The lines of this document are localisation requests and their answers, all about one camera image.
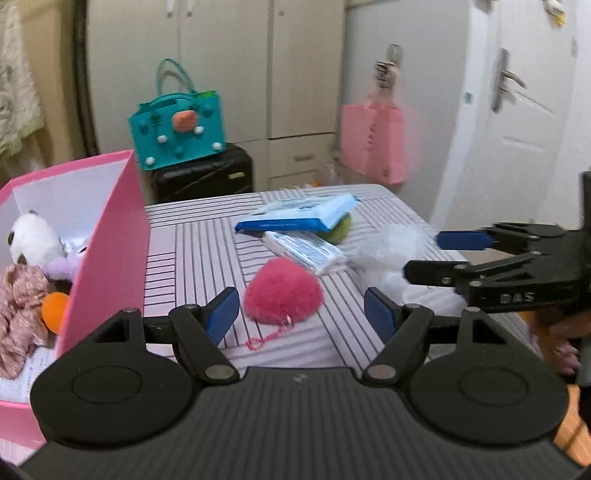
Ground orange plush toy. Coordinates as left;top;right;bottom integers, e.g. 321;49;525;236
41;292;71;336

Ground white plastic bag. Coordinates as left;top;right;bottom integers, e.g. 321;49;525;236
348;224;467;315

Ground white fleece pajama top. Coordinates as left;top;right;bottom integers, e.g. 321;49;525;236
0;0;47;158

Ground white bag on floor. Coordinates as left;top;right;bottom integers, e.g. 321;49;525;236
322;157;345;186

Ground white panda plush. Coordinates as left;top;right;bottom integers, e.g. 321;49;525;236
7;210;65;274

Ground pink shopping bag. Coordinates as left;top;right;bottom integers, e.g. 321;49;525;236
340;95;408;185

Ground teal felt handbag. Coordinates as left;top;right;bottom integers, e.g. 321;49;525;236
128;58;227;171

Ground white door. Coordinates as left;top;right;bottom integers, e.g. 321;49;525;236
429;0;591;234

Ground person's right hand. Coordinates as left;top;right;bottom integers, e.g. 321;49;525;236
522;308;581;376

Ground printed paper sheet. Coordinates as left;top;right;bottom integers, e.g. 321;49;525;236
0;344;59;405

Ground striped pink tablecloth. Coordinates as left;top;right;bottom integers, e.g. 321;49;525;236
141;184;544;371

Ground purple plush toy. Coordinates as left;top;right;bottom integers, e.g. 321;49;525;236
44;244;90;283

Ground pink cardboard box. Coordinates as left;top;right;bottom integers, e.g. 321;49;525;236
0;150;151;450

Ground beige wardrobe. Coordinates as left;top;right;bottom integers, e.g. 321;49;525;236
85;0;347;195

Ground pink fluffy pompom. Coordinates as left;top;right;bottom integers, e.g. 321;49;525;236
244;257;325;352

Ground metal door handle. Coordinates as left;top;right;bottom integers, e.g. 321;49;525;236
492;47;527;113

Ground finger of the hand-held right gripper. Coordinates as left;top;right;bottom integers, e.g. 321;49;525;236
404;251;548;291
436;222;575;256

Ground white tissue pack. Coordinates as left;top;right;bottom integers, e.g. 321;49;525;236
262;231;347;277

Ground beige side cabinet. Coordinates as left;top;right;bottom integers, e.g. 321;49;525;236
21;0;100;160

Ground black suitcase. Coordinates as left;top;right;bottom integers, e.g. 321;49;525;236
152;143;254;204

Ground wall hook with cords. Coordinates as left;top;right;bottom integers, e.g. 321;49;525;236
373;44;404;99

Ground blue and white wipes pack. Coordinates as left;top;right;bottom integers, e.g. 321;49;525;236
235;194;361;234

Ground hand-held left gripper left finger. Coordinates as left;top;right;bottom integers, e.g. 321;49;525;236
90;287;241;385

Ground green round sponge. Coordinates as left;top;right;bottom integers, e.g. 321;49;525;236
321;213;354;245

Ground pink fabric scrunchie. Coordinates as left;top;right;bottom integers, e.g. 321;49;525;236
0;264;61;380

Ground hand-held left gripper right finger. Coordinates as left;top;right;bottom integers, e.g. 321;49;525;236
361;287;509;385

